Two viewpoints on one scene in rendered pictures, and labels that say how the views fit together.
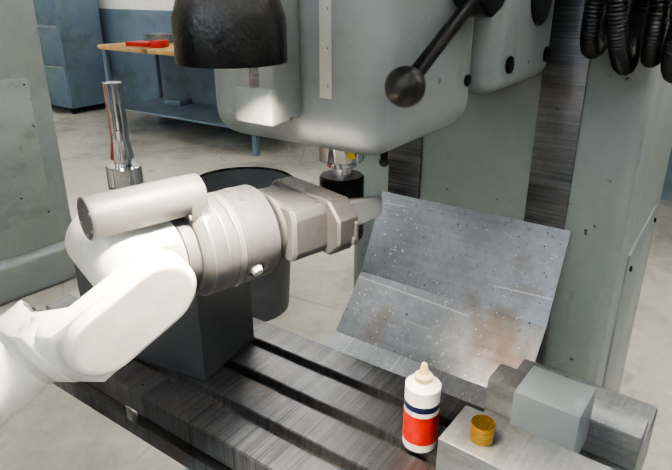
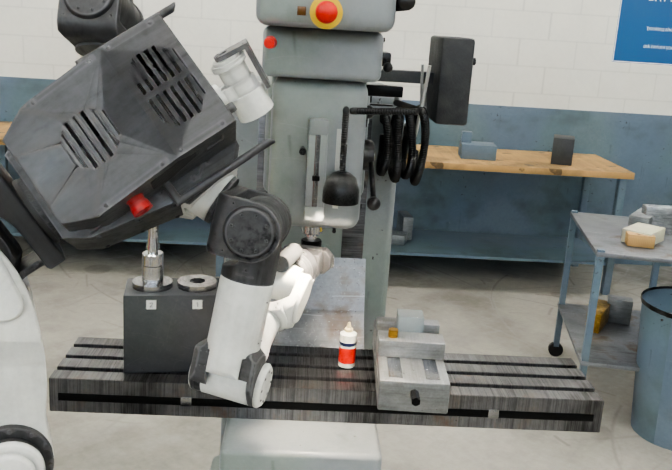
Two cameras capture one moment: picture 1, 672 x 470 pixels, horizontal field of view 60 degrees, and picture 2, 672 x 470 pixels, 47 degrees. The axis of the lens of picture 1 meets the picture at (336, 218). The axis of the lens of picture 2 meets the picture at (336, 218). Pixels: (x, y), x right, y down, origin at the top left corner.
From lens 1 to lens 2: 130 cm
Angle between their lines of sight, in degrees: 36
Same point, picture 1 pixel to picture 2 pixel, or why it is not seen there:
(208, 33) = (348, 196)
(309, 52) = not seen: hidden behind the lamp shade
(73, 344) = (297, 308)
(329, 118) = (336, 215)
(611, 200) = (383, 239)
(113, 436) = not seen: outside the picture
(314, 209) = (321, 254)
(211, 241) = (307, 269)
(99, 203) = (287, 257)
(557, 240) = (360, 264)
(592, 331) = (380, 311)
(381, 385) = (309, 352)
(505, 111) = not seen: hidden behind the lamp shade
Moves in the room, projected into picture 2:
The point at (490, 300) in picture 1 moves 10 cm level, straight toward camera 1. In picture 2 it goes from (332, 304) to (344, 318)
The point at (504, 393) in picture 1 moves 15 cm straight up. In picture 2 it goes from (385, 326) to (389, 266)
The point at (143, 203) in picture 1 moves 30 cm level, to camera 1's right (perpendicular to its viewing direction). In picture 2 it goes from (294, 255) to (407, 238)
